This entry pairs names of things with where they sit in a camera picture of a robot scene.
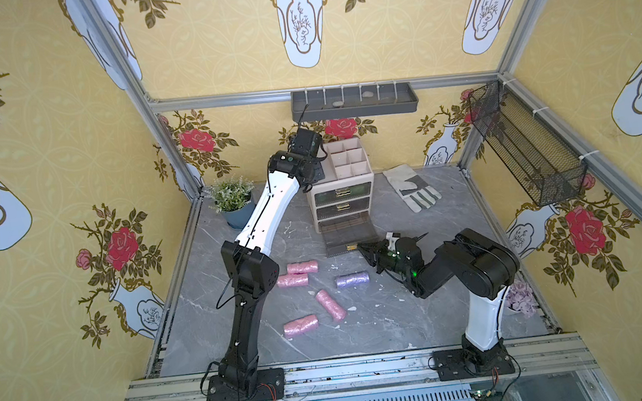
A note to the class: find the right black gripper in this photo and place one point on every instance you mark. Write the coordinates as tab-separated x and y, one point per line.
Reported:
383	255

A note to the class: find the beige drawer organizer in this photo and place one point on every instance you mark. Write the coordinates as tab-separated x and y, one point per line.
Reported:
341	201

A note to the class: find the purple trash bag roll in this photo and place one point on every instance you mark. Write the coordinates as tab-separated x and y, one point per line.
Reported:
349	281

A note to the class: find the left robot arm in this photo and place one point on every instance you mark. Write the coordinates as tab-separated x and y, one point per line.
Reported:
252	272

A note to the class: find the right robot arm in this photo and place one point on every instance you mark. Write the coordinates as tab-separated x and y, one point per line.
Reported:
485	268

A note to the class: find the pink trash bag roll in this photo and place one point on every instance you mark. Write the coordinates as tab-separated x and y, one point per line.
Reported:
306	267
300	326
293	280
337	312

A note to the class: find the grey work glove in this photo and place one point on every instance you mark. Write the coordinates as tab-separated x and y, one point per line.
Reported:
414	191

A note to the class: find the potted green plant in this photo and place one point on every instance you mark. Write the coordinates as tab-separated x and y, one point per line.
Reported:
233	199

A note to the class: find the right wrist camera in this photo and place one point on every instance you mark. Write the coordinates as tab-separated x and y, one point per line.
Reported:
392	238

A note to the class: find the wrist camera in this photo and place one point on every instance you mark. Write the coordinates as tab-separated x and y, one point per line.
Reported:
305	142
392	238

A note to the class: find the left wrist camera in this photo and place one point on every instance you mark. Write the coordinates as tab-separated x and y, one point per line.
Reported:
305	142

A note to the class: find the grey wall shelf tray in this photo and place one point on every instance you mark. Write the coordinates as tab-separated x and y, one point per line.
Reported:
362	100

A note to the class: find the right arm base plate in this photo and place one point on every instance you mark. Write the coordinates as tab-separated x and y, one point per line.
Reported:
466	363

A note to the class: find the black wire mesh basket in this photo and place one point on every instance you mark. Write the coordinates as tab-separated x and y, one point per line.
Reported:
546	166

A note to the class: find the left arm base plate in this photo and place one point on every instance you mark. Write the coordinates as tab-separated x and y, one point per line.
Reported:
267	385

